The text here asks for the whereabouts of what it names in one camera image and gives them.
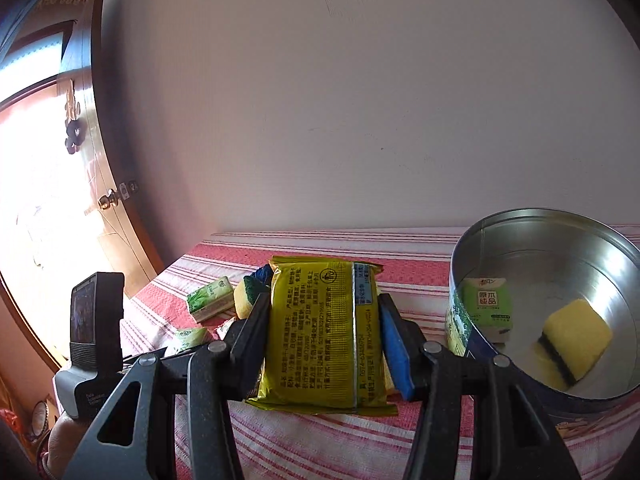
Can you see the patterned bowl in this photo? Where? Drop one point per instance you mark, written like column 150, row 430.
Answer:
column 40, row 412

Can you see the wooden door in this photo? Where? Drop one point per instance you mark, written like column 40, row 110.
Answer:
column 115, row 210

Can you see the brass door knob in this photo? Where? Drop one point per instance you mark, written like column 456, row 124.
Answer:
column 106, row 201

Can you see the yellow green sponge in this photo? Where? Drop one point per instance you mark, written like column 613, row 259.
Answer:
column 245, row 300

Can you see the green white tissue pack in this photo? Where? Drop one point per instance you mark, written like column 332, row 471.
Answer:
column 487, row 307

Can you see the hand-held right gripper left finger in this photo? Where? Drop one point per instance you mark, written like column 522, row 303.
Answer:
column 250, row 345

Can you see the blue packet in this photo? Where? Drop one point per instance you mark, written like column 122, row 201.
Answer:
column 262, row 274

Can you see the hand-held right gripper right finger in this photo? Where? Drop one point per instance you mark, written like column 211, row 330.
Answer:
column 395, row 355

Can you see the yellow snack packet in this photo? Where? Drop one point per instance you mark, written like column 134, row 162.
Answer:
column 310, row 335

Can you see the red striped tablecloth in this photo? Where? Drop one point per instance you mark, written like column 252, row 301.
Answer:
column 310, row 450

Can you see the person's left hand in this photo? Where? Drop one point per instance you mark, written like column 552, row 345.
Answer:
column 65, row 445

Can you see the round metal tin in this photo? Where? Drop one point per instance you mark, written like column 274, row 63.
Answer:
column 550, row 245

